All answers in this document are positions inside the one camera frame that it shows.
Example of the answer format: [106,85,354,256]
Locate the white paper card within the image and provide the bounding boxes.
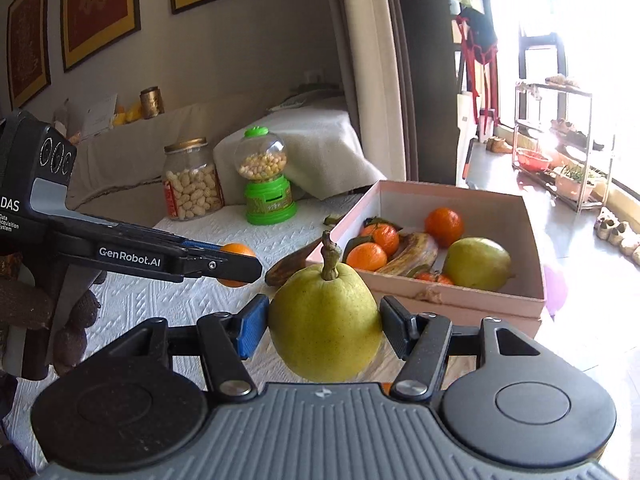
[75,94,119,141]

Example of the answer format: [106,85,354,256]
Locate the yellow plush toy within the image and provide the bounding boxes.
[111,104,143,126]

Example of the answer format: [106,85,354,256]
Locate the cream fleece blanket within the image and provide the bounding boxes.
[214,110,388,201]

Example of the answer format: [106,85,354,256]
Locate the white textured cloth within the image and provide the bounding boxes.
[0,195,381,461]

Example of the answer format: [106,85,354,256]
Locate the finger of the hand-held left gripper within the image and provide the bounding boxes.
[100,222,224,253]
[92,240,264,285]

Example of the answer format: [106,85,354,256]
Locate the dark brown banana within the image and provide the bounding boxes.
[264,237,326,287]

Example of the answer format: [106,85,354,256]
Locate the yellow brown banana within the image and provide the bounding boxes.
[375,231,440,277]

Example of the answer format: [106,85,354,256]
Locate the window curtain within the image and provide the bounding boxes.
[334,0,460,187]

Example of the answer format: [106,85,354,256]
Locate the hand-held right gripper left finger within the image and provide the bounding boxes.
[114,294,271,397]

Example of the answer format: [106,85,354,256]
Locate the pale shoes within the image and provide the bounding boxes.
[594,207,640,266]

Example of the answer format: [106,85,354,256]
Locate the purple balloon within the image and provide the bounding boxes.
[542,265,570,317]

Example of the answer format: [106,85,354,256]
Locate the person's left hand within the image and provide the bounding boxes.
[0,254,102,378]

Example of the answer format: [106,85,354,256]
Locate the potted plant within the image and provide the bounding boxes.
[554,165,598,201]

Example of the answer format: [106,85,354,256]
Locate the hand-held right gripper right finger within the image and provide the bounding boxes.
[381,296,543,403]

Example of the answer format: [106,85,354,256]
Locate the pink cardboard box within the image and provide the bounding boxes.
[305,180,548,341]

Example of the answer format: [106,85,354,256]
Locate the red plastic basin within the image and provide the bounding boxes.
[516,147,553,171]

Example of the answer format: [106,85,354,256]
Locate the brass cylinder tin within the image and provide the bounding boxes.
[139,86,166,120]

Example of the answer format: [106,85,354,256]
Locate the beige sofa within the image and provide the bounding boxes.
[65,97,351,223]

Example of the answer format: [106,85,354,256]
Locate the mandarin orange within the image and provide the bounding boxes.
[217,243,257,288]
[361,223,401,256]
[346,242,389,272]
[424,207,465,248]
[415,270,455,286]

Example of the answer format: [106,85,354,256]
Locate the green candy dispenser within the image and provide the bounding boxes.
[234,126,297,226]

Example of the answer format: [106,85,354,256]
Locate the yellow-green pear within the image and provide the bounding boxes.
[268,231,385,382]
[442,237,513,292]

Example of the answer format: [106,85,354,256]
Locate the glass peanut jar gold lid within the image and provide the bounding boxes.
[162,137,225,222]

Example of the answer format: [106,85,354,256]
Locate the cream sofa throw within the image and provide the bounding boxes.
[67,100,281,206]

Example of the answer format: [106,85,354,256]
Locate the white shoe rack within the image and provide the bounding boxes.
[512,77,616,213]

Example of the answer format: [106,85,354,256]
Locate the red black hanging garment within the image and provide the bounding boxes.
[454,5,501,126]

